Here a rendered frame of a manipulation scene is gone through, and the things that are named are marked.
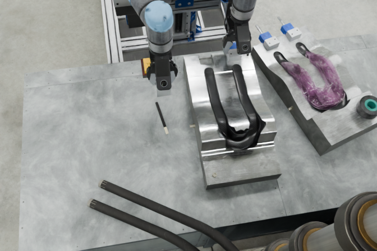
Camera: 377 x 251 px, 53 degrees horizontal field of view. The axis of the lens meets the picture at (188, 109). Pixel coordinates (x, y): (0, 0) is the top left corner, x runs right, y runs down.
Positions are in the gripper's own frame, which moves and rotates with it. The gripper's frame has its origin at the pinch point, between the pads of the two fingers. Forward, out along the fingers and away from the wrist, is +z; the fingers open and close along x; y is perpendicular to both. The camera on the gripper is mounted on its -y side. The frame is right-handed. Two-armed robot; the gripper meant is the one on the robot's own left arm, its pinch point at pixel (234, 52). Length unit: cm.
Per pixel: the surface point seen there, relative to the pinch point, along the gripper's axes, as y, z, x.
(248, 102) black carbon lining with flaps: -20.7, 2.2, -1.1
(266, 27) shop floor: 80, 91, -56
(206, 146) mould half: -35.6, 1.2, 17.4
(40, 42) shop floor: 87, 91, 100
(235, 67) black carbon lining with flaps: -5.3, 2.3, 0.3
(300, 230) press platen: -71, -38, 7
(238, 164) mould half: -42.6, 4.9, 7.1
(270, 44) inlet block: 3.7, 2.7, -16.0
